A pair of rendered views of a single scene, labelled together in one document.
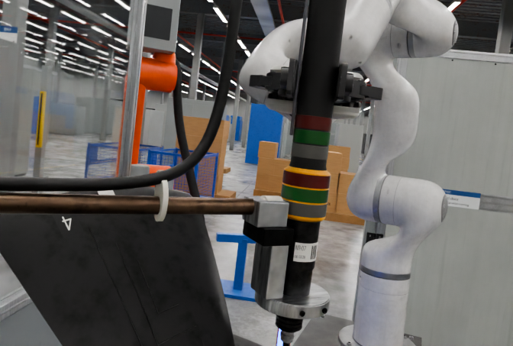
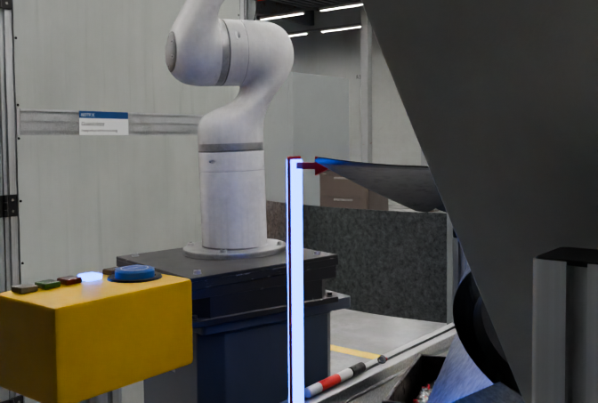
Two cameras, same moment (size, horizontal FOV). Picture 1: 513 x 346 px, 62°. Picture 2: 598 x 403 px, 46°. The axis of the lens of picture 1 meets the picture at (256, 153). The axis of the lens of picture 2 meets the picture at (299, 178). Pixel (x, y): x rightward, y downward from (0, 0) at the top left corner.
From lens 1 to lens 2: 0.79 m
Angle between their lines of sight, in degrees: 58
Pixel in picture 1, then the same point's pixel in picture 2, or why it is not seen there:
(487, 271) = (148, 216)
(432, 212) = (290, 54)
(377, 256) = (238, 123)
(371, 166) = not seen: outside the picture
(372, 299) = (240, 182)
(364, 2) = not seen: outside the picture
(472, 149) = (110, 51)
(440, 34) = not seen: outside the picture
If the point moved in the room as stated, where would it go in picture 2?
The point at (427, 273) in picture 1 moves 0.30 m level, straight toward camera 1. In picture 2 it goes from (84, 239) to (115, 250)
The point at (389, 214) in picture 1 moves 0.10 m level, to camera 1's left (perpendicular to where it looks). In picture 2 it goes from (244, 64) to (207, 59)
